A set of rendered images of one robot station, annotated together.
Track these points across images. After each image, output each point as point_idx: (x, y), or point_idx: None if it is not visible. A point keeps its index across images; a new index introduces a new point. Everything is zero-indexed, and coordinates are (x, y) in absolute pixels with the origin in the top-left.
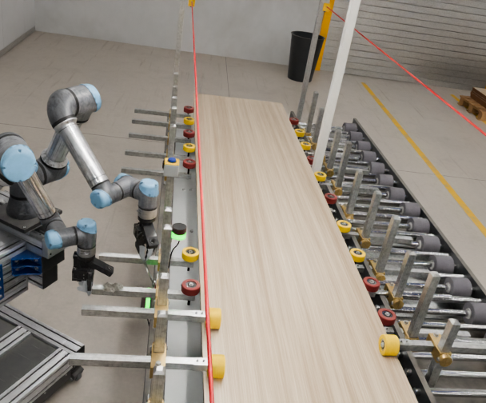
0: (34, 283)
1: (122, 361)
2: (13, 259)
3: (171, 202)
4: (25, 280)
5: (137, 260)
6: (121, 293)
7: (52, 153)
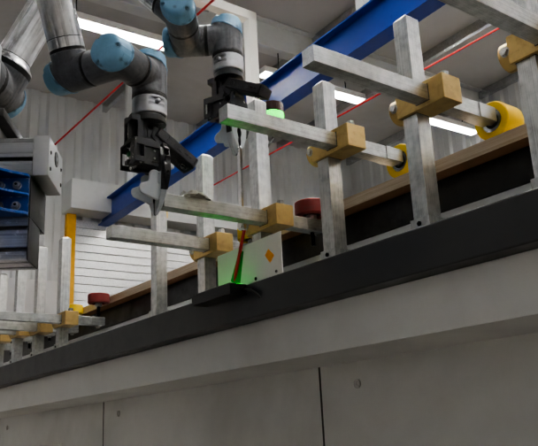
0: (3, 254)
1: (390, 73)
2: None
3: (166, 217)
4: None
5: (176, 237)
6: (215, 206)
7: (19, 39)
